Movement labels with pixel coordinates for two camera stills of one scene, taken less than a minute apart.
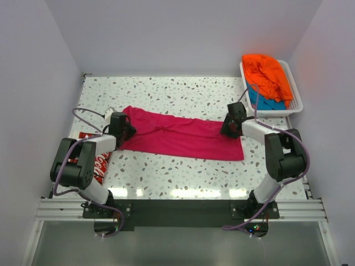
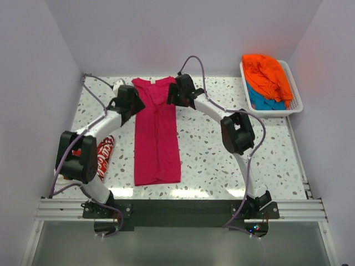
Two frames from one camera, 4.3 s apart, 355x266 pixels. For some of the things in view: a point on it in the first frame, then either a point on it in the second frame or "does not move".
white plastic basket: (296, 103) does not move
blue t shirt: (264, 103) does not move
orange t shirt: (267, 77) does not move
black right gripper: (224, 129) -> (172, 90)
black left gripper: (131, 131) -> (140, 105)
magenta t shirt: (173, 135) -> (156, 154)
